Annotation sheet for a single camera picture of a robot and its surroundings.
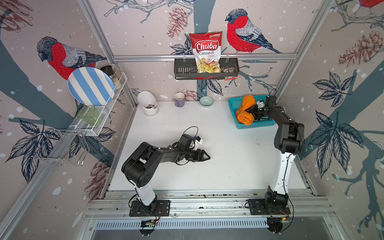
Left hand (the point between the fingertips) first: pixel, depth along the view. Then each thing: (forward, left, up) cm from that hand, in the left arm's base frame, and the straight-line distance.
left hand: (208, 156), depth 87 cm
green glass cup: (+8, +58, +30) cm, 66 cm away
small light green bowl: (+47, 0, -1) cm, 47 cm away
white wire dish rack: (+1, +59, +30) cm, 66 cm away
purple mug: (+45, +21, +4) cm, 50 cm away
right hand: (+34, -28, +3) cm, 44 cm away
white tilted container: (+39, +43, +7) cm, 59 cm away
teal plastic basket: (+43, -23, +1) cm, 49 cm away
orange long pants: (+23, -23, +9) cm, 34 cm away
